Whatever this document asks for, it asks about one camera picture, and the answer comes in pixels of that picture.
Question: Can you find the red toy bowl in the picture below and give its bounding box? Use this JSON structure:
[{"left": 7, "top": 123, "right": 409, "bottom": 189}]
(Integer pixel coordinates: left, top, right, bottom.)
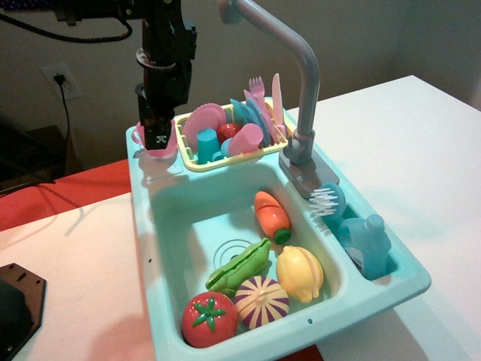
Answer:
[{"left": 216, "top": 123, "right": 242, "bottom": 144}]

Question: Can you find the grey toy faucet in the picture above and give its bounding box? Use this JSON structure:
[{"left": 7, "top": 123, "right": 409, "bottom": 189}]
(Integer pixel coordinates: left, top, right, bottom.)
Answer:
[{"left": 218, "top": 1, "right": 340, "bottom": 199}]

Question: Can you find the small blue toy cup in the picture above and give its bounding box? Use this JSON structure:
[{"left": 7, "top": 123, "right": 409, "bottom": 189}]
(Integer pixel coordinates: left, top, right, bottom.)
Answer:
[{"left": 211, "top": 138, "right": 231, "bottom": 162}]

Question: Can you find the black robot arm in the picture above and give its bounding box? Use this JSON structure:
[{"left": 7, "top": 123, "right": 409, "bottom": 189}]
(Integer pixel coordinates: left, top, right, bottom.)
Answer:
[{"left": 1, "top": 1, "right": 197, "bottom": 155}]

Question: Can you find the yellow toy lemon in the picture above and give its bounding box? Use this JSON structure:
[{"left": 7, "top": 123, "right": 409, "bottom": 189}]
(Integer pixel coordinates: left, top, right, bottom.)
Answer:
[{"left": 276, "top": 246, "right": 325, "bottom": 303}]

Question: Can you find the teal toy cup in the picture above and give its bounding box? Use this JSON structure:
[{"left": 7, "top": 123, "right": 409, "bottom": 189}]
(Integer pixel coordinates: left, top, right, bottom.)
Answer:
[{"left": 197, "top": 129, "right": 220, "bottom": 165}]

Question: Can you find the white wall outlet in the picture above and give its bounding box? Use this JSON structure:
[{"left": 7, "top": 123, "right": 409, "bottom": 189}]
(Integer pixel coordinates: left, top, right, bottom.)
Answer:
[{"left": 41, "top": 62, "right": 83, "bottom": 101}]

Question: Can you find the blue toy soap bottle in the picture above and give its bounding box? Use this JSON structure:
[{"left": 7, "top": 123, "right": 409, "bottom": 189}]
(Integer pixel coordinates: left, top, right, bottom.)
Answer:
[{"left": 337, "top": 214, "right": 392, "bottom": 281}]

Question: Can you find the red toy tomato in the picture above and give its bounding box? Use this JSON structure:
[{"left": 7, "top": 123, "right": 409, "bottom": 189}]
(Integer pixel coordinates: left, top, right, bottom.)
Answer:
[{"left": 181, "top": 291, "right": 237, "bottom": 348}]

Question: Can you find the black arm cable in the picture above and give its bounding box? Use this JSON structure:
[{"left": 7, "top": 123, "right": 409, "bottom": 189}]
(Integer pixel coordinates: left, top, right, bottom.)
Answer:
[{"left": 0, "top": 13, "right": 133, "bottom": 44}]

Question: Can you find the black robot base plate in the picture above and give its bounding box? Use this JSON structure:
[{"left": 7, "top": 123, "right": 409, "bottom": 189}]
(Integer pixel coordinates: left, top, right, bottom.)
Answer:
[{"left": 1, "top": 262, "right": 47, "bottom": 360}]

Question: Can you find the green toy pea pod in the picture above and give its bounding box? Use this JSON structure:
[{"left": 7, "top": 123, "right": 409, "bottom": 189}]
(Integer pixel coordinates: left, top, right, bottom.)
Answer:
[{"left": 205, "top": 238, "right": 271, "bottom": 298}]

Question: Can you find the yellow dish rack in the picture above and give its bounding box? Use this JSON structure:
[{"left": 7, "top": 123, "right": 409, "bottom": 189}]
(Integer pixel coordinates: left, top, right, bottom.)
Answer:
[{"left": 174, "top": 97, "right": 292, "bottom": 172}]

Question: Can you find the teal toy sink unit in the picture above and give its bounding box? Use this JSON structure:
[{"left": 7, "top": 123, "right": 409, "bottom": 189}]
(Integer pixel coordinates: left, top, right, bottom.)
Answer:
[{"left": 126, "top": 128, "right": 431, "bottom": 360}]

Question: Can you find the blue toy plate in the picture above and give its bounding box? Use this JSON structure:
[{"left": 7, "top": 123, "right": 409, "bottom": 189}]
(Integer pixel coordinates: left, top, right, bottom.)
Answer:
[{"left": 230, "top": 99, "right": 271, "bottom": 147}]

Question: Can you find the pink toy cup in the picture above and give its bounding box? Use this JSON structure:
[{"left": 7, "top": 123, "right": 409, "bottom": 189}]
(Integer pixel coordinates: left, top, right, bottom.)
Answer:
[{"left": 131, "top": 120, "right": 177, "bottom": 159}]

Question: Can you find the pink toy knife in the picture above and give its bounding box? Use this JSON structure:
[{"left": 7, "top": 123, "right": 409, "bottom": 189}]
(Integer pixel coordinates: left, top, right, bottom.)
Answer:
[{"left": 271, "top": 73, "right": 284, "bottom": 127}]

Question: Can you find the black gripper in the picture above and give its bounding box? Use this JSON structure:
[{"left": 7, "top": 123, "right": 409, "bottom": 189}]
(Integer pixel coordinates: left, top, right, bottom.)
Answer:
[{"left": 135, "top": 1, "right": 197, "bottom": 150}]

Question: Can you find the pink lying cup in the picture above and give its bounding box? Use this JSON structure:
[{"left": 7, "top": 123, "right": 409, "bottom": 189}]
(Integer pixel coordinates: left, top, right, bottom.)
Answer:
[{"left": 227, "top": 123, "right": 264, "bottom": 156}]

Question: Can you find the pink toy fork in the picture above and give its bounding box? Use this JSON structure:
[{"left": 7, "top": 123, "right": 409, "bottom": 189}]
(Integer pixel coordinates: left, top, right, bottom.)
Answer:
[{"left": 248, "top": 76, "right": 275, "bottom": 129}]

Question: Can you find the pink scalloped plate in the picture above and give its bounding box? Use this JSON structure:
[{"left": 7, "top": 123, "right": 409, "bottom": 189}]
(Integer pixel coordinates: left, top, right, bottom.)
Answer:
[{"left": 183, "top": 103, "right": 226, "bottom": 152}]

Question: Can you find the orange toy carrot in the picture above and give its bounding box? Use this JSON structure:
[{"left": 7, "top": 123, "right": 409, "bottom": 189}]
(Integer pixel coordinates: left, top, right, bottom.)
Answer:
[{"left": 254, "top": 191, "right": 291, "bottom": 244}]

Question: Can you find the black power cord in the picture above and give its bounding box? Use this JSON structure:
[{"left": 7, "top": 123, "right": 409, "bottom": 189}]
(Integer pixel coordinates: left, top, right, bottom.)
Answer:
[{"left": 53, "top": 73, "right": 72, "bottom": 177}]

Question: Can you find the teal dish brush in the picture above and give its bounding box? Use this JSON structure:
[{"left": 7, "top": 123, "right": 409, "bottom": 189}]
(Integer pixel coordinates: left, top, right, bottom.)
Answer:
[{"left": 308, "top": 183, "right": 346, "bottom": 220}]

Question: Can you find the purple striped toy onion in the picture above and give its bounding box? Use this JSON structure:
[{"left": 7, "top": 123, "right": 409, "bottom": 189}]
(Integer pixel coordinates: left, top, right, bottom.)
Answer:
[{"left": 234, "top": 275, "right": 290, "bottom": 329}]

